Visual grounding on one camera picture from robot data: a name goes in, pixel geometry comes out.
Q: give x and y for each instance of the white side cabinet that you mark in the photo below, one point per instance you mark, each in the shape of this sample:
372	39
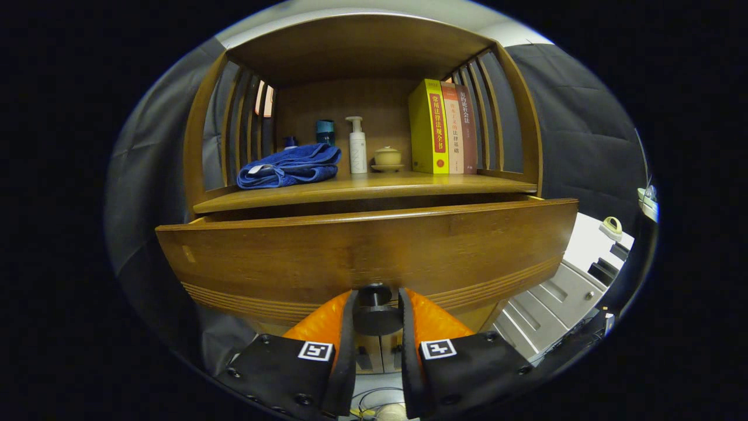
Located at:
584	245

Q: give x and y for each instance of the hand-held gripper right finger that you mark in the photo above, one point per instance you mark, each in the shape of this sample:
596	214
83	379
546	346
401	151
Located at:
409	368

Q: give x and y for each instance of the white desk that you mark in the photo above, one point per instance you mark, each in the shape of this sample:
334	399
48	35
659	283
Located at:
647	204

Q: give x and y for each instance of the wooden cabinet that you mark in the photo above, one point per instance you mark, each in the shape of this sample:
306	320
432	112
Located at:
350	52

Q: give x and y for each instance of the white pump bottle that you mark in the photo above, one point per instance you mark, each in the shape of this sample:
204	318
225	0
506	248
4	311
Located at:
357	152

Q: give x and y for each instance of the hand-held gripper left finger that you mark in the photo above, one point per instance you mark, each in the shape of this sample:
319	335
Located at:
346	362

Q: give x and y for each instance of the yellow book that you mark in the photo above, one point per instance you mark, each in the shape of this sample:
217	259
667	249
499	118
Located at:
421	128

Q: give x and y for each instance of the teal bottle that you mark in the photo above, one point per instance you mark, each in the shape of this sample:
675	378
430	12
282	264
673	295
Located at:
325	133

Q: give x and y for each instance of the small blue and white bottle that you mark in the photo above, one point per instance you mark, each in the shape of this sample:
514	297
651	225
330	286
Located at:
290	142

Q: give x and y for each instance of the beige lidded teacup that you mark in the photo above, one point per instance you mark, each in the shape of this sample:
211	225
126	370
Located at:
387	158

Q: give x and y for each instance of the wooden drawer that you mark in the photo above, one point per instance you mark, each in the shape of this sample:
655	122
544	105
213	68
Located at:
362	257

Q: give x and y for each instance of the blue folded towel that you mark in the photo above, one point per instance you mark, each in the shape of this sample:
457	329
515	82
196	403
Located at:
292	166

